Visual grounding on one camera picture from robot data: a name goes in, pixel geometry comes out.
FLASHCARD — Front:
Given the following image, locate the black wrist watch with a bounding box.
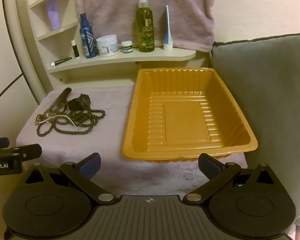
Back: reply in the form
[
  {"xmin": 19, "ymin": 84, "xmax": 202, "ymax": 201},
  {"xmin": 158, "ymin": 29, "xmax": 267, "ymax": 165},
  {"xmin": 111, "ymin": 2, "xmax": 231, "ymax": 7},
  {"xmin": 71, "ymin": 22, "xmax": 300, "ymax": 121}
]
[{"xmin": 67, "ymin": 94, "xmax": 92, "ymax": 112}]

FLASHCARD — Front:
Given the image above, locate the purple fleece blanket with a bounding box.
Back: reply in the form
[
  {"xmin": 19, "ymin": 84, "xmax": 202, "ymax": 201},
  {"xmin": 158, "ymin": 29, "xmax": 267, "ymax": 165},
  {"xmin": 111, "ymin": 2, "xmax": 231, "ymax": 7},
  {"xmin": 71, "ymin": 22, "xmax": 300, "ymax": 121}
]
[{"xmin": 15, "ymin": 85, "xmax": 248, "ymax": 195}]

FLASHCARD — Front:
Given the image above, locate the yellow plastic tray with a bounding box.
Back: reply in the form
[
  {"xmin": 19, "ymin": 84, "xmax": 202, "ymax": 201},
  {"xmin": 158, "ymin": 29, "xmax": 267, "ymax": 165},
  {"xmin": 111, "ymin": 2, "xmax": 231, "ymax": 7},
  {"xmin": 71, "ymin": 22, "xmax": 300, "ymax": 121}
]
[{"xmin": 122, "ymin": 67, "xmax": 258, "ymax": 162}]

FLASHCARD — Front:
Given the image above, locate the dark green tube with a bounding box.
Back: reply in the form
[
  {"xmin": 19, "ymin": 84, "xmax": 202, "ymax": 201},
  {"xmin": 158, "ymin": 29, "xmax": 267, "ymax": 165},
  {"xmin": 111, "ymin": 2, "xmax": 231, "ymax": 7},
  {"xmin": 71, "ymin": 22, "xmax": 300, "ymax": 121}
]
[{"xmin": 51, "ymin": 57, "xmax": 72, "ymax": 67}]

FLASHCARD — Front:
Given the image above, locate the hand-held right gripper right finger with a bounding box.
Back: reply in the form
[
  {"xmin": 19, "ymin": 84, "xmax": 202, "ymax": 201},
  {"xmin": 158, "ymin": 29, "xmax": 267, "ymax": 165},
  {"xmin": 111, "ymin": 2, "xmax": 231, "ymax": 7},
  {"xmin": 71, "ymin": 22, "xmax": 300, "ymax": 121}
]
[{"xmin": 182, "ymin": 153, "xmax": 278, "ymax": 204}]

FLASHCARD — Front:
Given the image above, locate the black white lip balm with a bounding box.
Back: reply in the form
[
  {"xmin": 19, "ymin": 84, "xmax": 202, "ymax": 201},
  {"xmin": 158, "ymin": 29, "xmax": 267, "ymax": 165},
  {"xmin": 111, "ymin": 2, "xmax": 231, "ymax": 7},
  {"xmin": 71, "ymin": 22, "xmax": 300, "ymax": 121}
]
[{"xmin": 71, "ymin": 40, "xmax": 80, "ymax": 59}]

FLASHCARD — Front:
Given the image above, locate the purple tube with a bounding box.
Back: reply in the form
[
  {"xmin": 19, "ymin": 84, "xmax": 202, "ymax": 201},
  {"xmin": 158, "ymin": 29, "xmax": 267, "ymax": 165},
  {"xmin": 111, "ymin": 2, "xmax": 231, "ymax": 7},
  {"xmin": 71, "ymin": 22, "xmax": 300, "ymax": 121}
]
[{"xmin": 45, "ymin": 0, "xmax": 61, "ymax": 30}]

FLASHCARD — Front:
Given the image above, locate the black wall cable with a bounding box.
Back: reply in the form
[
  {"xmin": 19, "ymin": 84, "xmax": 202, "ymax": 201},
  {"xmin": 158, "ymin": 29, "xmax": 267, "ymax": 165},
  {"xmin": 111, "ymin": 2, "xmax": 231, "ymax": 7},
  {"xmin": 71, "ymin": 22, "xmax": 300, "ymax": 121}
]
[{"xmin": 0, "ymin": 74, "xmax": 24, "ymax": 106}]

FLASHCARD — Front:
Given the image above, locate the purple hanging towel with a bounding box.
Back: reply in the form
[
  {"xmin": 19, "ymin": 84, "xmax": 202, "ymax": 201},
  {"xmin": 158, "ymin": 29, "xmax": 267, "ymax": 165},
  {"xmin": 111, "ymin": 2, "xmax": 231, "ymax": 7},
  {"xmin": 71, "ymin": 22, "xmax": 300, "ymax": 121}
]
[{"xmin": 72, "ymin": 0, "xmax": 215, "ymax": 52}]

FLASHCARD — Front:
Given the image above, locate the grey cushion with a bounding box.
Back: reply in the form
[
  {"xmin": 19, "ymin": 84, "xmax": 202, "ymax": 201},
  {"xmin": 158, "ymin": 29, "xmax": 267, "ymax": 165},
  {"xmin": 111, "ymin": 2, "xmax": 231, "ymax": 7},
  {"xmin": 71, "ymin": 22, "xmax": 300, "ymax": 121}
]
[{"xmin": 211, "ymin": 32, "xmax": 300, "ymax": 230}]

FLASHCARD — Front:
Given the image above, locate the blue white tube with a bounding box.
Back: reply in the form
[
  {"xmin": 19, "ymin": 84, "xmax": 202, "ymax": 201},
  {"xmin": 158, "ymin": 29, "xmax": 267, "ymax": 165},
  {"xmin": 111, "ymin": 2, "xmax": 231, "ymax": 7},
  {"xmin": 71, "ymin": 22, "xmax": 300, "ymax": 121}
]
[{"xmin": 163, "ymin": 5, "xmax": 173, "ymax": 51}]

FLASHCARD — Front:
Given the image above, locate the green spray bottle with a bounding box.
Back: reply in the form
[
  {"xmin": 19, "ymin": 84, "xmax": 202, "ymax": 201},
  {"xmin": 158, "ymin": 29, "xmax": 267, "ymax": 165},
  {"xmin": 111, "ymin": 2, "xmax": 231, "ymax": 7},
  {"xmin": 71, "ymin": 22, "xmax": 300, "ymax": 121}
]
[{"xmin": 136, "ymin": 0, "xmax": 155, "ymax": 53}]

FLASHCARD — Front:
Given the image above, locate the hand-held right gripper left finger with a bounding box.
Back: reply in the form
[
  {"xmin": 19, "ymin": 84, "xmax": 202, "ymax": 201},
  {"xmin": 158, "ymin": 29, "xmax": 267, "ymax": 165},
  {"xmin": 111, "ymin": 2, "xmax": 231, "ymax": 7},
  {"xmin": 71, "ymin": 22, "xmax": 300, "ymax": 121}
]
[{"xmin": 23, "ymin": 152, "xmax": 117, "ymax": 204}]

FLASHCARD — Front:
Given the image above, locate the brown bead necklace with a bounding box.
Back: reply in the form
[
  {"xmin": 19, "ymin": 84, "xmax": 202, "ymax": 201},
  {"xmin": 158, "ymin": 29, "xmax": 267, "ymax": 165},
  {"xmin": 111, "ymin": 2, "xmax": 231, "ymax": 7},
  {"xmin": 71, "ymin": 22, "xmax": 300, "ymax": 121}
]
[{"xmin": 34, "ymin": 114, "xmax": 52, "ymax": 130}]

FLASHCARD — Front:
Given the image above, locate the white cream jar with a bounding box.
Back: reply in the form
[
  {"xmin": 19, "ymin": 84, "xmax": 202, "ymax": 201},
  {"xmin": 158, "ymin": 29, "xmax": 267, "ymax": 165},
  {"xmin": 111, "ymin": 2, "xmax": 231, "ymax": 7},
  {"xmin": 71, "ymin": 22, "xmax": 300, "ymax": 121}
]
[{"xmin": 96, "ymin": 35, "xmax": 119, "ymax": 57}]

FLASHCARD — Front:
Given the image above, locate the dark bead necklace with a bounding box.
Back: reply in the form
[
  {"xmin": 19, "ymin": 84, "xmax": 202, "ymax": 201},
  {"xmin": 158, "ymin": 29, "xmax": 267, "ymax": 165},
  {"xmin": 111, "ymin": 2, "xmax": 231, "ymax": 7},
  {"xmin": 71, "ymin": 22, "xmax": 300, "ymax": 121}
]
[{"xmin": 36, "ymin": 107, "xmax": 106, "ymax": 137}]

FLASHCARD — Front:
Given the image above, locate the blue spray bottle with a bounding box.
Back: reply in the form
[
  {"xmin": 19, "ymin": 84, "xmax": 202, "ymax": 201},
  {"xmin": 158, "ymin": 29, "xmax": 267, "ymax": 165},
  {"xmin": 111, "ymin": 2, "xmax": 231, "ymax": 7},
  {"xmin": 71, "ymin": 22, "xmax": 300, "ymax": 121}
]
[{"xmin": 79, "ymin": 13, "xmax": 98, "ymax": 58}]

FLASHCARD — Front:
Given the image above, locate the cream shelf unit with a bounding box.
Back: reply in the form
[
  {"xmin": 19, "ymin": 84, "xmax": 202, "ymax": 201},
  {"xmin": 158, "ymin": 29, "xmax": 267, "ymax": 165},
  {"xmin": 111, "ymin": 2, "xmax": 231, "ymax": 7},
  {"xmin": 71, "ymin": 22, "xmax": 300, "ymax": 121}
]
[{"xmin": 1, "ymin": 0, "xmax": 197, "ymax": 105}]

